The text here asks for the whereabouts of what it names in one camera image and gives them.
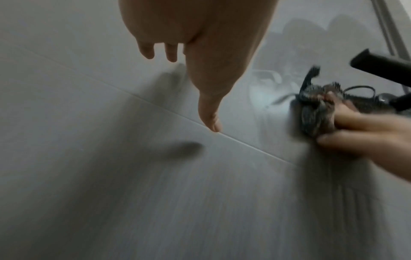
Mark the person's right hand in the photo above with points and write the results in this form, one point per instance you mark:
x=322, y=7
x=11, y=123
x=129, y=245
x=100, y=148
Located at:
x=369, y=139

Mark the person's left hand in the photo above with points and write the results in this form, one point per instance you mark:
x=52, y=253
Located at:
x=208, y=38

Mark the grey cleaning cloth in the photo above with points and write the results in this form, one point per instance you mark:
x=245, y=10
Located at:
x=313, y=119

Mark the grey door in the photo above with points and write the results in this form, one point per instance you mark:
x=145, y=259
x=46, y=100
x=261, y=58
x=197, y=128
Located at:
x=96, y=177

